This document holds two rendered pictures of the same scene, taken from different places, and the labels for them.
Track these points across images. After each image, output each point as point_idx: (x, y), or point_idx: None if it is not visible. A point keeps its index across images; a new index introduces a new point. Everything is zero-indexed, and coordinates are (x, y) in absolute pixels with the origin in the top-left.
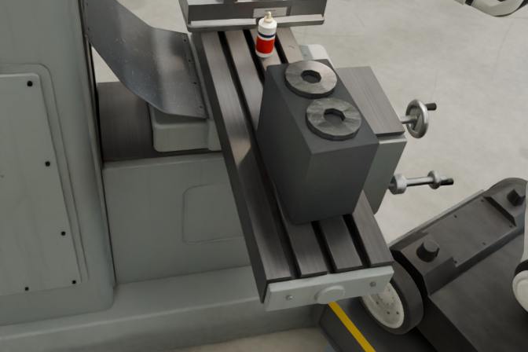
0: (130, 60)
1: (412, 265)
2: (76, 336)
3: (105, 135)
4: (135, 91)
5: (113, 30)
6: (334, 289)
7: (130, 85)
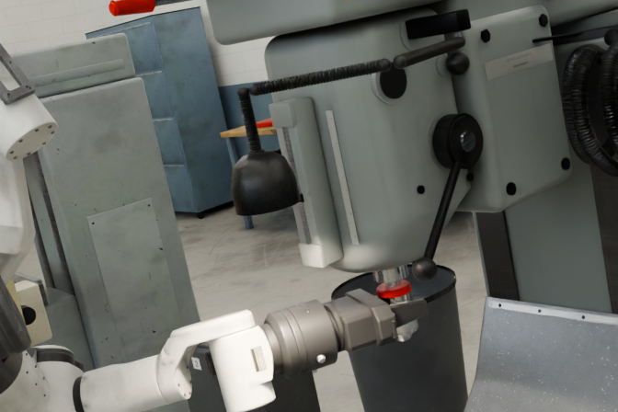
0: (520, 404)
1: None
2: None
3: None
4: (473, 393)
5: (555, 378)
6: None
7: (480, 388)
